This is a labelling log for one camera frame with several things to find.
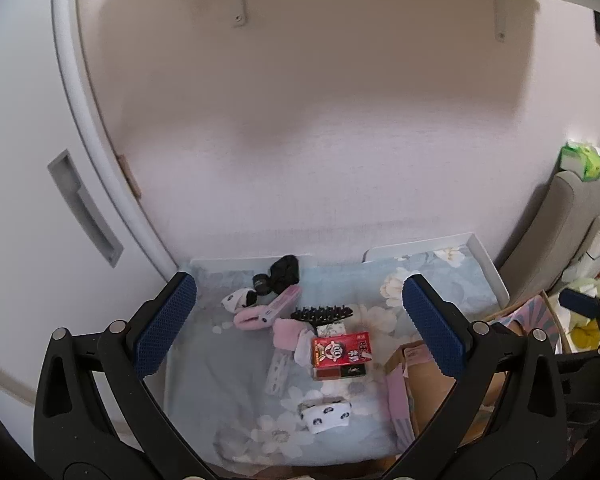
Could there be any red box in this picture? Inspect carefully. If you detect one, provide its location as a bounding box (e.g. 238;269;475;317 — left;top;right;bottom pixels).
312;332;373;370

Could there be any pink sock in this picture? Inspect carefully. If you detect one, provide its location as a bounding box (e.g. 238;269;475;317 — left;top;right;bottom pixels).
272;317;313;351

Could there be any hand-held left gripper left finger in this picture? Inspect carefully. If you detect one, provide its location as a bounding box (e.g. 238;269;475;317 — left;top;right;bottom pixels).
32;271;216;480

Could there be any pink tube box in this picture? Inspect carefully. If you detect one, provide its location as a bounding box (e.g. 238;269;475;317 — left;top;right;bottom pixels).
259;285;301;325

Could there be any green tissue pack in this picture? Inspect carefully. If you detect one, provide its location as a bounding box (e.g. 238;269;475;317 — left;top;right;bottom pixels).
560;140;600;182

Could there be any black and white scrunchie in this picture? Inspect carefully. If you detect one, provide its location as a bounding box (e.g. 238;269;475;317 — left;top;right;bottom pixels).
221;289;261;312

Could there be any yellow soft item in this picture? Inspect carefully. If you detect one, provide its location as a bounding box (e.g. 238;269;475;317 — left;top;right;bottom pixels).
570;317;600;353

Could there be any cardboard box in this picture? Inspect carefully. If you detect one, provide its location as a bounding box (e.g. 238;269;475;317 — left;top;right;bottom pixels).
384;290;571;461

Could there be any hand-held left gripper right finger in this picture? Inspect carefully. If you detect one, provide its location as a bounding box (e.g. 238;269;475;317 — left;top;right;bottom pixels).
385;274;567;480

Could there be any pink cloth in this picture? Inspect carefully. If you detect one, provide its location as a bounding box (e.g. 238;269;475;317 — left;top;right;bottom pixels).
386;360;416;453

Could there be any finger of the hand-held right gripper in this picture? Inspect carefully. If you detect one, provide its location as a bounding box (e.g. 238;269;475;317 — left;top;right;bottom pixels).
559;287;600;333

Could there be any blue floral blanket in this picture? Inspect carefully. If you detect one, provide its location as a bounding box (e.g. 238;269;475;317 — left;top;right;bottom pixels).
165;245;501;466

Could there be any white panda print sock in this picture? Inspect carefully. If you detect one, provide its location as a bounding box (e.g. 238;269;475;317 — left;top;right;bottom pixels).
300;397;353;435

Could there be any black hair comb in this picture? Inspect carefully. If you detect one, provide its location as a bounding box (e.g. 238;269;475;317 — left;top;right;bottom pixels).
290;305;355;323

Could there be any grey chair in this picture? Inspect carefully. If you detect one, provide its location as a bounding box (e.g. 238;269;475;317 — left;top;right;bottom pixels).
497;170;600;306

